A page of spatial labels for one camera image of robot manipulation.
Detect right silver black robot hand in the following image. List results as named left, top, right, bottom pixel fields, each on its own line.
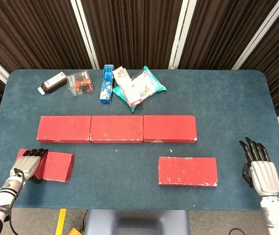
left=239, top=137, right=279, bottom=197

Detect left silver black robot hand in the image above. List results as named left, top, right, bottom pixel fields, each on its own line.
left=9, top=148, right=49, bottom=184

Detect red brick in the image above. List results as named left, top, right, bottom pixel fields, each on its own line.
left=158, top=156, right=219, bottom=188
left=89, top=115, right=144, bottom=144
left=36, top=116, right=92, bottom=144
left=143, top=115, right=198, bottom=144
left=15, top=148, right=76, bottom=183

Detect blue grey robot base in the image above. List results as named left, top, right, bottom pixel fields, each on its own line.
left=84, top=210, right=190, bottom=235

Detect yellow floor tape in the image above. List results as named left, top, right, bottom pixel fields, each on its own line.
left=55, top=208, right=67, bottom=235

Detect brown bottle white cap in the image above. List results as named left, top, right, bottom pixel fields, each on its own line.
left=37, top=71, right=68, bottom=95

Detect blue felt table cover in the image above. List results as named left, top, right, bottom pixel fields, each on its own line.
left=0, top=69, right=279, bottom=211

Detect clear plastic box red contents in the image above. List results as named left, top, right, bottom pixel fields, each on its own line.
left=66, top=70, right=95, bottom=97

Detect blue carton box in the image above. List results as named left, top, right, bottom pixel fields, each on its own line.
left=99, top=64, right=115, bottom=105

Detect white floral snack packet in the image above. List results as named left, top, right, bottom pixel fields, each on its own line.
left=112, top=66, right=142, bottom=108

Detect teal snack packet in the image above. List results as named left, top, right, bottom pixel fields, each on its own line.
left=112, top=65, right=167, bottom=113

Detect white packet red swirl print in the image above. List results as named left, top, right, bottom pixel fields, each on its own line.
left=129, top=70, right=158, bottom=101

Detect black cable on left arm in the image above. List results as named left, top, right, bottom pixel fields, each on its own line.
left=6, top=168, right=26, bottom=235

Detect black floor cable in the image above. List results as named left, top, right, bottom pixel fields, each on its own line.
left=228, top=228, right=247, bottom=235
left=81, top=209, right=89, bottom=231

